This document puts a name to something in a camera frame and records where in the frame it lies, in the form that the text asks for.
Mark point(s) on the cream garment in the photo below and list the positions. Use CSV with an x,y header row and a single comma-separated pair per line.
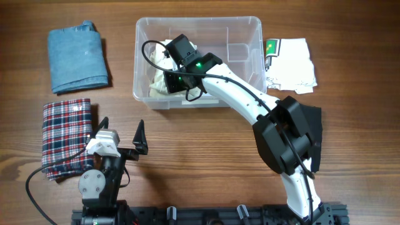
x,y
157,86

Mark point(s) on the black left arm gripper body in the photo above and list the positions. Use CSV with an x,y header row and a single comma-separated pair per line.
x,y
128,154

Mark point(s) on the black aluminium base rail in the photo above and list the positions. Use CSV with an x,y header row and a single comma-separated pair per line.
x,y
267,214

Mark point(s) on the folded red plaid shirt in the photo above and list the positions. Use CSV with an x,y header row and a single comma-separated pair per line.
x,y
66,125

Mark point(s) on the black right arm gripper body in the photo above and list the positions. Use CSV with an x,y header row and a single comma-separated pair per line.
x,y
175,81

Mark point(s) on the black garment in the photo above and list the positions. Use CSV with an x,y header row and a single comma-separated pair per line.
x,y
314,117

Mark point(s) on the white printed t-shirt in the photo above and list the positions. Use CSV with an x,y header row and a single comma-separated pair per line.
x,y
288,66

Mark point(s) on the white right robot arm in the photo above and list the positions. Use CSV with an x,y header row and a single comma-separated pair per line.
x,y
284,139

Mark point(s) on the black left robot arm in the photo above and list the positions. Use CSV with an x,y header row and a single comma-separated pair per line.
x,y
99,189

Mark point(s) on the folded blue denim garment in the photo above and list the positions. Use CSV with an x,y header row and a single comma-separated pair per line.
x,y
76,58

